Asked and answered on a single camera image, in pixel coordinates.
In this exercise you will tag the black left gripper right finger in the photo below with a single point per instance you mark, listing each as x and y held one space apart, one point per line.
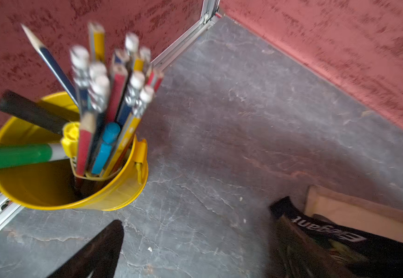
301 257

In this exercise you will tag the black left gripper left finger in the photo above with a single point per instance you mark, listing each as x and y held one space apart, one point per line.
98 258

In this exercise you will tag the cream canvas bag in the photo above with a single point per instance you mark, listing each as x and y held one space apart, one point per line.
364 237

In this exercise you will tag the yellow pen holder cup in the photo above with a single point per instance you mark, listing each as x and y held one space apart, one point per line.
48 186

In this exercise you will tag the cyan capped pen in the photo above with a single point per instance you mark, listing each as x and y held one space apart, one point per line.
104 149

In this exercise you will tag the black marker pen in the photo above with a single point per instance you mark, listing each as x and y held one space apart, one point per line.
29 111

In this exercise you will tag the green marker pen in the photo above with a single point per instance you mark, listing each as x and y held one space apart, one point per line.
20 155

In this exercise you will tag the blue pencil with point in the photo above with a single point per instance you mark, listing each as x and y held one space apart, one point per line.
51 62

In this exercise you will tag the red pencil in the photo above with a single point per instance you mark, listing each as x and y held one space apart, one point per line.
104 95

